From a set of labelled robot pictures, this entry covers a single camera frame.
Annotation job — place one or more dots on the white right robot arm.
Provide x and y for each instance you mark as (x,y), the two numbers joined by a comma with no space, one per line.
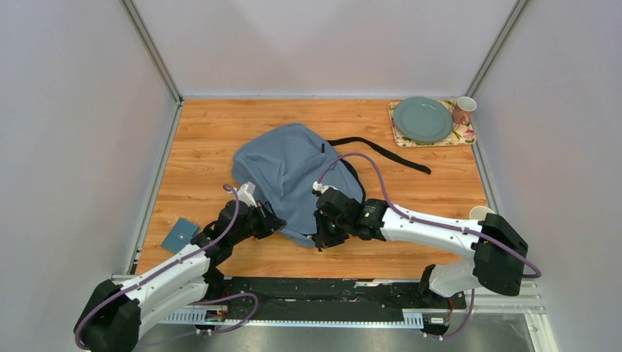
(492,254)

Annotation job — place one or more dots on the pink mug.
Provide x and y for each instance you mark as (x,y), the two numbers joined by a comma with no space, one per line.
(463,109)

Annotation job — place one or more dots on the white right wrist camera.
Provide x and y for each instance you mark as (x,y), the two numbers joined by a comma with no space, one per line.
(319,188)

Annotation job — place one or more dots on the floral placemat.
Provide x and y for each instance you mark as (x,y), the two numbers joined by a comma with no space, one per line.
(460,134)

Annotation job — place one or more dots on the blue-grey student backpack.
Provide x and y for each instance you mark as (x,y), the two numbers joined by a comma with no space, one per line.
(283,164)

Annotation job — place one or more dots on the yellow mug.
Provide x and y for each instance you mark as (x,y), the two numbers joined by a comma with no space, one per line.
(480,212)

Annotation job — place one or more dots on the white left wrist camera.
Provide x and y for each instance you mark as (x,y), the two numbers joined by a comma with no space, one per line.
(245,194)

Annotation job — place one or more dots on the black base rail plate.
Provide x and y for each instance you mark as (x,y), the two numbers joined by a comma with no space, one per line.
(321,301)

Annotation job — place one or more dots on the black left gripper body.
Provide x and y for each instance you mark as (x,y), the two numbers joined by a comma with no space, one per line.
(255,221)

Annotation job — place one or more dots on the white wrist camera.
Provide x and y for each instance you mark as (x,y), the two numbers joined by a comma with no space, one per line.
(245,194)
(319,188)

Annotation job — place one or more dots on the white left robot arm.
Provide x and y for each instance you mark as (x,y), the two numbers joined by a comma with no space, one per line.
(116,316)

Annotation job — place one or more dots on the teal round plate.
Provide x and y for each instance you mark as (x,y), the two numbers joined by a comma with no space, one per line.
(423,120)

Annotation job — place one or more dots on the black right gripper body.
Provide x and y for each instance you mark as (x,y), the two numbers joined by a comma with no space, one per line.
(331,233)

